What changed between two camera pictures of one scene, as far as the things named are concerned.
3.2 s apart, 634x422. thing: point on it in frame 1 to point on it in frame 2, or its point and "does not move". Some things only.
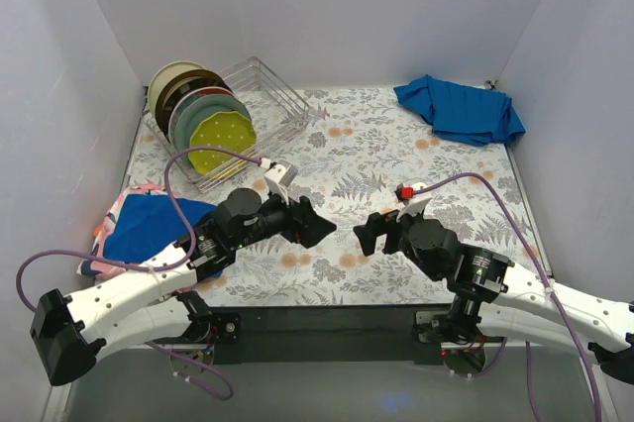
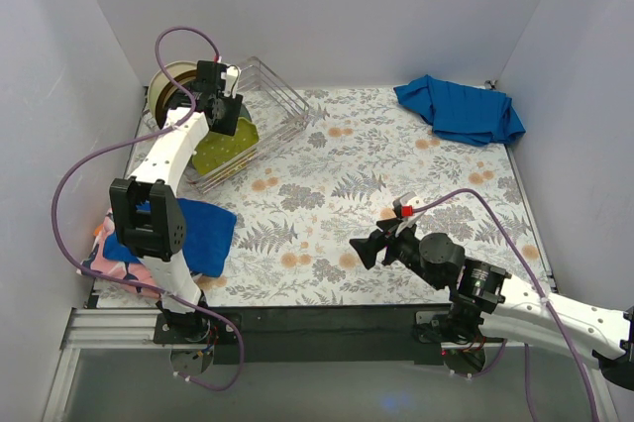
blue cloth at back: (462, 114) does not move
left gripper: (297, 220) to (187, 93)
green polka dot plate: (230, 131) does not move
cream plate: (163, 72) does not move
